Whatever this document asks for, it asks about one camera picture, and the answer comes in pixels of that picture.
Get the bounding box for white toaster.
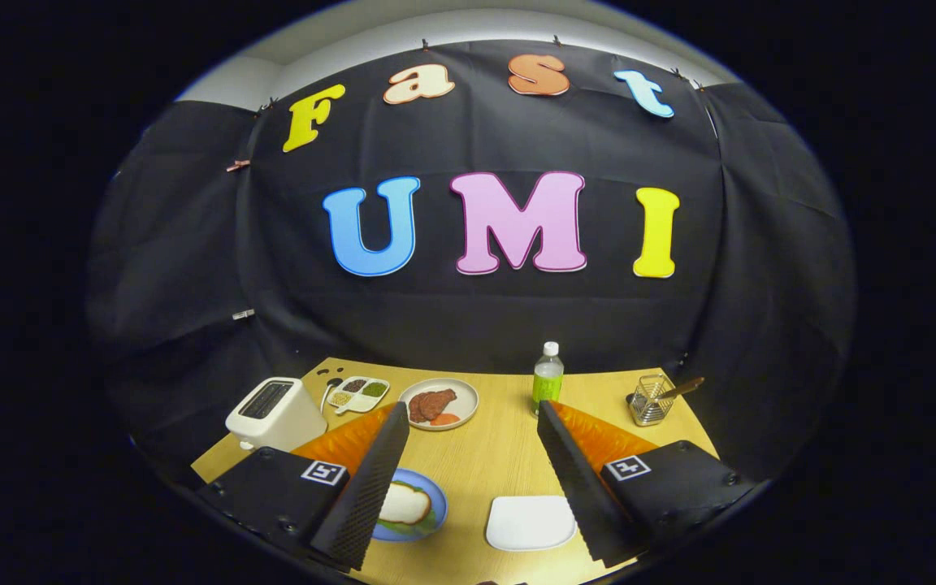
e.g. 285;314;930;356
225;377;329;453

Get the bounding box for blue round plate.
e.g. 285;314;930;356
372;468;449;543

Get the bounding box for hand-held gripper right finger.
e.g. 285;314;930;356
536;399;759;569

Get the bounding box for wooden handled utensil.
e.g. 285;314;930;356
626;376;706;405

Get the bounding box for white square plate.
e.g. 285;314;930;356
485;496;579;553

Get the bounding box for white round plate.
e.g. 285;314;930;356
399;378;480;431

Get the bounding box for metal wire basket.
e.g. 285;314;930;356
629;374;676;427

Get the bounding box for white bread slice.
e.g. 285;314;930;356
379;481;433;526

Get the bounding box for black backdrop cloth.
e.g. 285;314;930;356
86;37;857;488

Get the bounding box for green lettuce leaf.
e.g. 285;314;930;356
383;479;440;537

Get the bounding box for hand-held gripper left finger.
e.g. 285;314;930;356
194;401;410;571

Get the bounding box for white divided condiment tray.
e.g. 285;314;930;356
327;375;391;415

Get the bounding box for green drink bottle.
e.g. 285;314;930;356
531;341;565;417

